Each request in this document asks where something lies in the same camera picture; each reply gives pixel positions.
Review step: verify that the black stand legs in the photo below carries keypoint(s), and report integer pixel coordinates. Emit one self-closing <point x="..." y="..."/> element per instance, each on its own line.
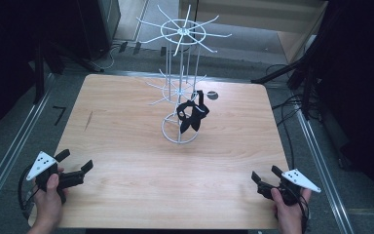
<point x="39" y="74"/>
<point x="305" y="81"/>

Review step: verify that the metal floor rail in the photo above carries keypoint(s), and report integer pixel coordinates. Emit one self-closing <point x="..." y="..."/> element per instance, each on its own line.
<point x="13" y="143"/>
<point x="321" y="169"/>

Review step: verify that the light wooden furniture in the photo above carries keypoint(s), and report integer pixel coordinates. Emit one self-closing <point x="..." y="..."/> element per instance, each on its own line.
<point x="256" y="16"/>

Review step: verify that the person's left hand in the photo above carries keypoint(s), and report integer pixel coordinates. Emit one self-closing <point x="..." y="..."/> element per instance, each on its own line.
<point x="48" y="204"/>

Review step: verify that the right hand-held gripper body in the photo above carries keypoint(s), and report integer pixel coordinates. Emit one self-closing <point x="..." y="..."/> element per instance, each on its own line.
<point x="300" y="179"/>

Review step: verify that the black bow tie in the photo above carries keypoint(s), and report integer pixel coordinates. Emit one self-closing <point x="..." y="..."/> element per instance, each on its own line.
<point x="203" y="112"/>
<point x="186" y="122"/>

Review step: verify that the dark cabinet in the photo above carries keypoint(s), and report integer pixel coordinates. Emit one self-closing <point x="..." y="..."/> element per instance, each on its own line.
<point x="100" y="26"/>

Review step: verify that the person's right hand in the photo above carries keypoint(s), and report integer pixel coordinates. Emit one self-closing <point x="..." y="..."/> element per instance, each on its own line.
<point x="289" y="213"/>

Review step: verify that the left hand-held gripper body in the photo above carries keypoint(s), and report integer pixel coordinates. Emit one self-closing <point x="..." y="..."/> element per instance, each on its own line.
<point x="40" y="165"/>

